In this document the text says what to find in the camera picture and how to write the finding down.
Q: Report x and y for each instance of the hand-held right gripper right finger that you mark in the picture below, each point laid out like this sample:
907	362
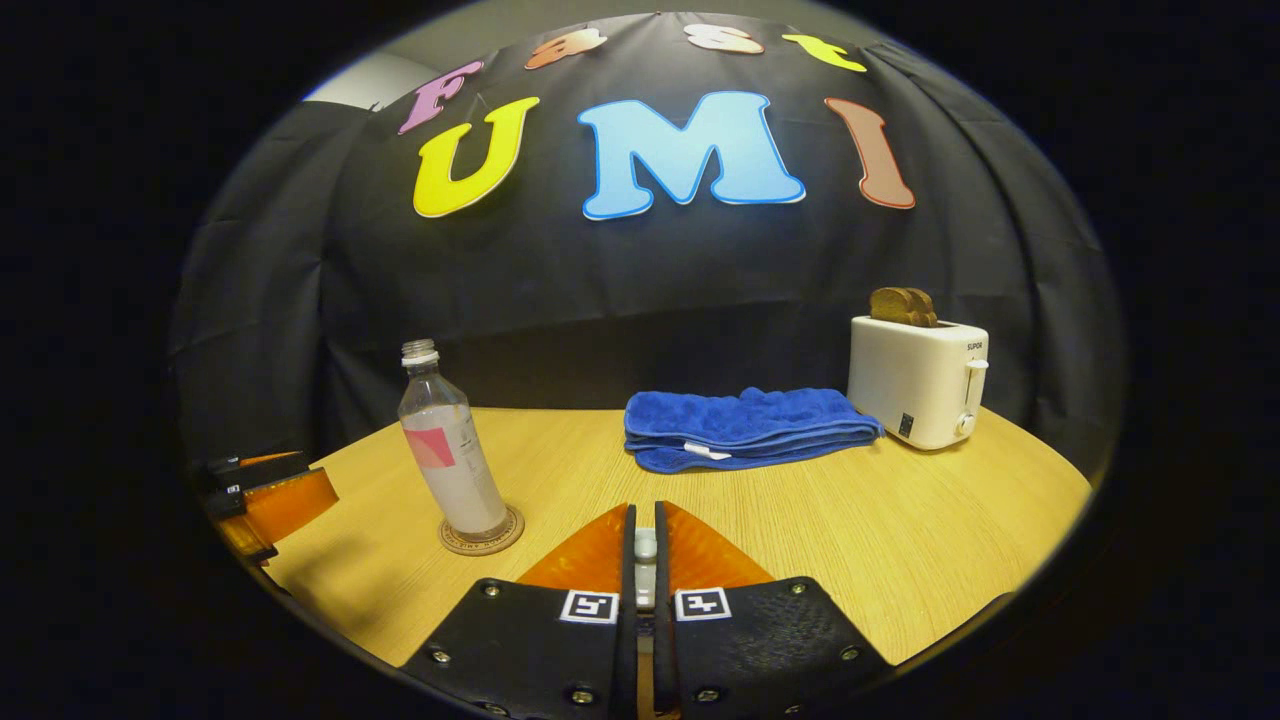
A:
662	650

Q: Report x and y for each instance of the folded blue towel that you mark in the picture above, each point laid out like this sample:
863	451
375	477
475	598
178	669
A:
745	420

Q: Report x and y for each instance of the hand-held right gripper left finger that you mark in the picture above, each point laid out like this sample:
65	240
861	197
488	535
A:
629	640

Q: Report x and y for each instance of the black backdrop cloth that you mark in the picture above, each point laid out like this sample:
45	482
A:
650	280

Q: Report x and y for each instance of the round brown coaster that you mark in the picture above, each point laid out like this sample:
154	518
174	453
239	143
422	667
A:
510	535

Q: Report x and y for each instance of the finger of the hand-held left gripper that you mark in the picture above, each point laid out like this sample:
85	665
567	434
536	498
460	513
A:
290	505
260	470

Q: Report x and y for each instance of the brown toast slice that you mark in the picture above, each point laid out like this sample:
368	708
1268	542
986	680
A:
895	310
928	300

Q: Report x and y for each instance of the white teacup lid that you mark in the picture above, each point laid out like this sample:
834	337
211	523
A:
645	548

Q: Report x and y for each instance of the clear plastic water bottle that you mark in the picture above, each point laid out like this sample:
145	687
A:
455	470

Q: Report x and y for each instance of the white toaster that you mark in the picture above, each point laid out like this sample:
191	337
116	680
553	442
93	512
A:
910	380

